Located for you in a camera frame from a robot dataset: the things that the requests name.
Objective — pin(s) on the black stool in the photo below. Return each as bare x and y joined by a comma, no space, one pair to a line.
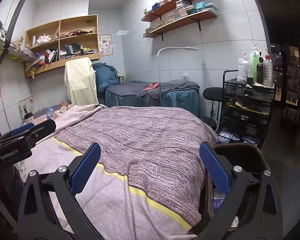
212,93

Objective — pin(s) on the clear bottle red cap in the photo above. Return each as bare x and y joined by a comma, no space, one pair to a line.
267,72

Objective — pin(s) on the grey covered massage bed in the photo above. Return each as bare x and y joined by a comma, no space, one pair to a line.
130,90

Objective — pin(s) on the red cloth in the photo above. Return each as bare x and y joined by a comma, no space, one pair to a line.
151,86

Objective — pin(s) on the dark pump bottle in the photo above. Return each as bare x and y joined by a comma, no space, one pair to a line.
259,71

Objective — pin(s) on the tall white pump bottle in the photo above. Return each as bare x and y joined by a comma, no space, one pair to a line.
254,53

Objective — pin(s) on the white bag on shelf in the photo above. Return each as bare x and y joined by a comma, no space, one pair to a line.
43,40

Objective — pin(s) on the blue patterned packet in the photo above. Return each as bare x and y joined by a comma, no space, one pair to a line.
228,136

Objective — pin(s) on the purple plastic bag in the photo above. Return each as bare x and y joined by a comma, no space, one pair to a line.
218,202

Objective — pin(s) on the blue cloth pile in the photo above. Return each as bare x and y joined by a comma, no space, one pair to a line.
105,76

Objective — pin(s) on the purple woven blanket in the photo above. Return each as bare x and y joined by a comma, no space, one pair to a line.
152,142

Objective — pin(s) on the brown trash bin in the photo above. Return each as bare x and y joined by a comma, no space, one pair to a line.
240,155

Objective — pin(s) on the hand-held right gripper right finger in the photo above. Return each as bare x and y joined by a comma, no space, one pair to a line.
215,170

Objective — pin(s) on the white floor lamp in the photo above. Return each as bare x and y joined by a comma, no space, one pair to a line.
172,48

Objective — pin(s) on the clear sign stand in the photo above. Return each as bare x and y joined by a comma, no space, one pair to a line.
26,103

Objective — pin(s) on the cream cloth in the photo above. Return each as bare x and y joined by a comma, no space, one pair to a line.
81,82

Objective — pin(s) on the green bottle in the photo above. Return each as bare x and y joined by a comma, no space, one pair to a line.
254,67

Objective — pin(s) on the paper cup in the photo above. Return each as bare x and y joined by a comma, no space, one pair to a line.
64,109
64,104

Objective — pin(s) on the dark folded clothes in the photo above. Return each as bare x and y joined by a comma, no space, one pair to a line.
72,48

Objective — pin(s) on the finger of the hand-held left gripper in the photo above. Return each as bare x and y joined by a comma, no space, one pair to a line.
43,128
22,128

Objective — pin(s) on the wall shelves with boxes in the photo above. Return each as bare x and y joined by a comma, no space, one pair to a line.
182,8

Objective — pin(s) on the white spray bottle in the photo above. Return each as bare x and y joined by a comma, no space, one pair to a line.
185,77

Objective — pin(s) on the shop display rack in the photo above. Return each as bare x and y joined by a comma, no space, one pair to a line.
295,85

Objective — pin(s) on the black rolling cart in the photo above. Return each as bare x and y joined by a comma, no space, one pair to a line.
247,107

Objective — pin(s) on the black phone stand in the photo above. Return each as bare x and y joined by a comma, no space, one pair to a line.
6,42

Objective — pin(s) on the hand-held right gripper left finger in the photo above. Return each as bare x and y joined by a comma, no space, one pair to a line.
86,170

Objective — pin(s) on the plain white bottle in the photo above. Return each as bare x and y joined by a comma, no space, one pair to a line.
239,68

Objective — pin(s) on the grey wall shelf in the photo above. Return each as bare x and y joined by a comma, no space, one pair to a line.
20,55

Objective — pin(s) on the wooden cubby shelf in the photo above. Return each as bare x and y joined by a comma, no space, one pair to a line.
75,60

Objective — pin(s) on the wall poster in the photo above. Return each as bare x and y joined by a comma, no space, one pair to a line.
105,45

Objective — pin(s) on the pink blanket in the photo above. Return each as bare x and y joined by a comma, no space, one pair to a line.
77,115

